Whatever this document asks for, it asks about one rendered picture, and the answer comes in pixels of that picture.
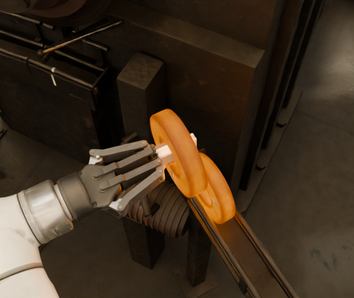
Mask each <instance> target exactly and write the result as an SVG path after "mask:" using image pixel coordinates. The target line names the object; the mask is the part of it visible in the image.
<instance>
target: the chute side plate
mask: <svg viewBox="0 0 354 298"><path fill-rule="evenodd" d="M0 72H1V73H4V74H6V75H10V76H12V77H15V78H17V79H20V80H23V81H25V82H28V83H31V84H34V85H36V86H39V87H41V88H43V89H45V90H48V91H50V92H53V93H55V94H56V95H59V96H62V97H64V98H66V99H68V100H70V101H71V98H70V94H71V95H73V96H76V97H78V98H80V99H83V100H85V101H87V102H89V105H90V109H91V110H93V111H96V110H97V109H96V105H95V100H94V97H93V93H92V90H91V89H89V88H87V87H84V86H82V85H80V84H77V83H75V82H73V81H71V80H68V79H66V78H63V77H61V76H59V75H57V74H54V73H52V72H49V71H47V70H45V69H42V68H40V67H37V66H35V65H33V64H31V63H27V62H26V61H23V60H19V59H16V58H15V57H11V56H9V55H6V54H3V53H0ZM51 75H53V77H54V81H55V83H56V85H54V83H53V80H52V77H51Z"/></svg>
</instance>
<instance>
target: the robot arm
mask: <svg viewBox="0 0 354 298"><path fill-rule="evenodd" d="M89 154H90V160H89V164H88V165H86V166H84V168H83V169H82V170H81V171H78V172H74V173H71V174H69V175H67V176H65V177H62V178H60V179H58V181H57V184H56V185H54V183H53V182H52V181H51V180H46V181H44V182H41V183H39V184H37V185H35V186H33V187H31V188H29V189H26V190H23V191H21V192H20V193H17V194H15V195H12V196H8V197H1V198H0V298H59V296H58V294H57V292H56V290H55V287H54V285H53V284H52V282H51V281H50V279H49V278H48V276H47V274H46V271H45V269H44V267H43V264H42V262H41V258H40V253H39V249H38V247H39V246H40V245H43V244H44V243H45V244H46V243H48V242H49V241H51V240H52V239H55V238H57V237H59V236H60V235H63V234H65V233H66V232H69V231H71V230H72V229H73V224H72V221H73V220H75V222H76V221H78V222H79V221H81V220H83V219H85V218H87V217H89V216H91V215H93V214H95V213H96V212H98V211H100V210H108V209H112V210H114V211H116V212H118V213H119V215H120V216H121V217H124V216H125V215H126V214H127V213H128V211H129V210H130V208H131V206H132V205H134V204H135V203H137V201H139V200H140V199H142V198H143V197H144V196H145V195H146V194H148V193H149V192H150V191H152V189H154V188H155V187H157V186H158V185H159V184H160V183H161V182H163V181H164V180H165V175H164V169H165V168H166V167H168V166H170V165H172V164H174V163H176V161H175V159H174V157H173V155H172V153H171V151H170V149H169V147H168V146H167V144H166V143H165V142H163V143H161V144H158V145H156V146H155V145H154V144H150V145H149V144H148V143H147V141H146V140H142V141H137V142H132V143H129V144H124V145H120V146H117V147H112V148H107V149H104V150H99V149H91V150H90V151H89ZM123 158H124V159H123ZM156 158H157V159H156ZM120 159H123V160H121V161H119V162H114V163H111V164H109V165H107V166H103V165H101V164H102V163H107V162H111V161H115V160H120ZM154 159H156V160H154ZM152 160H153V161H152ZM150 161H151V162H150ZM148 162H149V163H148ZM146 163H147V164H146ZM98 164H99V165H98ZM144 164H145V165H144ZM142 165H143V166H142ZM137 167H138V168H137ZM136 168H137V169H136ZM127 172H128V173H127ZM125 173H126V174H125ZM142 180H144V181H142ZM140 181H142V182H141V183H140V184H139V185H137V186H136V187H135V188H133V189H132V190H131V191H130V192H128V193H127V194H126V195H125V196H124V197H123V198H122V199H118V200H117V201H116V199H117V197H118V196H119V194H120V192H122V191H124V190H126V189H127V188H128V187H130V186H132V185H133V184H135V183H138V182H140Z"/></svg>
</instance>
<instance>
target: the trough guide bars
mask: <svg viewBox="0 0 354 298"><path fill-rule="evenodd" d="M181 195H182V197H183V199H184V200H185V202H186V201H187V200H188V198H187V197H186V196H185V195H184V194H182V193H181ZM189 200H190V201H191V203H192V205H193V206H194V208H195V210H196V211H197V213H198V214H199V216H200V217H201V219H202V221H203V222H204V224H205V225H206V227H207V229H208V230H209V232H210V233H211V235H212V237H213V238H214V239H215V241H216V243H217V244H218V246H219V248H220V249H221V250H222V252H223V254H224V255H225V257H226V259H227V260H228V261H229V264H230V265H231V266H232V268H233V270H234V271H235V273H236V275H237V276H238V277H239V284H238V287H239V288H240V290H241V292H242V293H243V295H245V294H246V292H248V293H249V295H250V297H251V298H262V297H261V295H260V294H259V293H258V291H257V289H256V288H255V286H254V285H253V283H252V282H251V280H250V278H249V277H248V275H247V274H246V272H245V271H244V269H243V268H242V266H241V265H240V263H239V261H238V260H237V258H236V257H235V255H234V254H233V252H232V251H231V249H230V248H229V246H228V244H227V243H226V241H225V240H224V238H223V236H222V235H221V234H220V232H219V231H218V229H217V227H216V226H215V224H214V223H213V221H212V220H211V218H210V216H209V215H208V214H207V212H206V211H205V209H204V207H203V206H202V204H201V203H200V201H199V200H198V198H197V196H194V197H192V198H189ZM233 218H234V219H235V221H236V222H237V223H238V225H239V226H240V228H241V230H242V231H243V232H244V234H245V235H246V237H247V238H248V239H249V241H250V243H251V244H252V246H253V247H254V248H255V250H256V251H257V253H258V254H259V256H260V257H261V258H262V260H263V262H264V263H265V265H266V266H267V267H268V270H269V272H270V273H271V274H272V276H273V277H274V278H275V279H276V281H277V282H278V284H279V285H280V286H281V288H282V289H283V291H284V293H285V294H286V295H287V297H288V298H300V297H299V296H298V294H297V293H296V291H295V290H294V289H293V287H292V285H291V284H290V283H289V281H288V280H287V278H286V277H285V275H284V274H283V273H282V271H281V270H280V268H279V266H278V264H277V263H276V262H275V260H274V259H273V258H272V257H271V256H270V254H269V253H268V251H267V250H266V248H265V247H264V246H263V244H262V242H261V241H260V240H259V238H258V237H257V236H256V234H255V233H254V231H253V230H252V228H251V227H250V226H249V224H248V223H247V221H246V220H245V218H244V217H243V216H242V214H241V213H240V211H239V210H238V208H237V207H236V206H235V215H234V217H233Z"/></svg>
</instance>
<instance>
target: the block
mask: <svg viewBox="0 0 354 298"><path fill-rule="evenodd" d="M116 82H117V86H118V93H119V99H120V103H121V110H122V116H123V120H124V127H125V133H126V135H129V134H130V133H132V132H136V133H137V134H138V138H137V139H135V140H137V141H142V140H146V141H147V143H148V144H149V145H150V144H152V143H153V141H154V138H153V136H152V132H151V127H150V117H151V116H152V115H154V114H156V113H158V112H160V111H163V110H165V109H166V97H165V64H164V62H163V61H162V60H159V59H156V58H155V57H152V56H149V55H147V54H144V53H142V52H136V53H135V54H134V55H133V56H132V58H131V59H130V61H129V62H128V63H127V64H126V66H125V67H124V68H123V69H122V71H121V72H120V74H119V75H118V77H117V80H116Z"/></svg>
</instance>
